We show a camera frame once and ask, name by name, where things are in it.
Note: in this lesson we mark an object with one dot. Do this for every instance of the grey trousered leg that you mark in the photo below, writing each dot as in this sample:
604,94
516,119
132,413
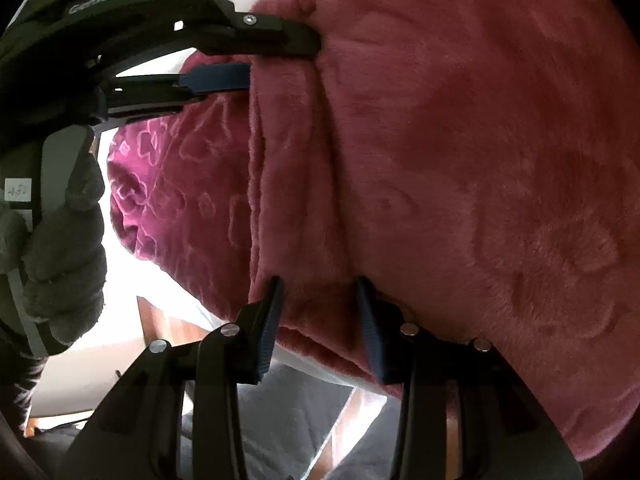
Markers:
286,420

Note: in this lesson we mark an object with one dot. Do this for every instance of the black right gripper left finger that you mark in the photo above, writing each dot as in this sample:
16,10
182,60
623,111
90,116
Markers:
135,431

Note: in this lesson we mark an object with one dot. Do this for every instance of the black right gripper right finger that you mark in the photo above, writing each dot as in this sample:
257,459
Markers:
465,412

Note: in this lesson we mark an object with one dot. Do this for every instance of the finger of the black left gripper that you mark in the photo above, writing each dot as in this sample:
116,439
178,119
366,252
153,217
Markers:
260,34
146,96

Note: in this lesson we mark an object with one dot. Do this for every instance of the grey gloved left hand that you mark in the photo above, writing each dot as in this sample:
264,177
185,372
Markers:
64,259

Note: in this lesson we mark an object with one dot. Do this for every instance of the magenta fleece pants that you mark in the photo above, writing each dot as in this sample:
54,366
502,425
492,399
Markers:
478,160

